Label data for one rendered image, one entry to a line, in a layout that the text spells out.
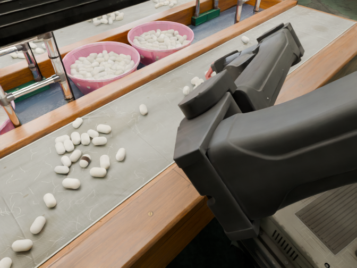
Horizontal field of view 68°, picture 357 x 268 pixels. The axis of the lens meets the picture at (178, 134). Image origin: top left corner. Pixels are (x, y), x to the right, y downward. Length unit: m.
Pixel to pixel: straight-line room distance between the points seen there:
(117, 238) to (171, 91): 0.49
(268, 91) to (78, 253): 0.41
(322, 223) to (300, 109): 0.80
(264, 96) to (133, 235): 0.34
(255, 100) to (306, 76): 0.69
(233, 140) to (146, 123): 0.58
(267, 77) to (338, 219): 0.70
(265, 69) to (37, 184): 0.53
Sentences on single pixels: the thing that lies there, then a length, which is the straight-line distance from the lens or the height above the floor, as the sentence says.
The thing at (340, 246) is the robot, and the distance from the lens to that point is 0.95.
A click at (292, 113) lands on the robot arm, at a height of 1.14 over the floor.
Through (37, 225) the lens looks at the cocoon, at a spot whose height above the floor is 0.76.
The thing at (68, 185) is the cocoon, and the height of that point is 0.76.
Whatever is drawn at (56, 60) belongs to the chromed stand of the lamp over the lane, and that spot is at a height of 0.89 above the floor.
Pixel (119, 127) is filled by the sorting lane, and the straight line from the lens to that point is 0.74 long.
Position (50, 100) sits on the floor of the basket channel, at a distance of 1.01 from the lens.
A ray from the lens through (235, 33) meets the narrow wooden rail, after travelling 1.20.
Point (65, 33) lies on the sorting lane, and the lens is 1.30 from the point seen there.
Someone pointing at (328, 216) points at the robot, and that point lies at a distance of 0.98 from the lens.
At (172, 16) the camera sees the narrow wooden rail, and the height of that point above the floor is 0.75.
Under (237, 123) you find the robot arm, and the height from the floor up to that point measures 1.12.
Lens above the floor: 1.24
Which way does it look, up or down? 45 degrees down
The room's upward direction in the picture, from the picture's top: 1 degrees clockwise
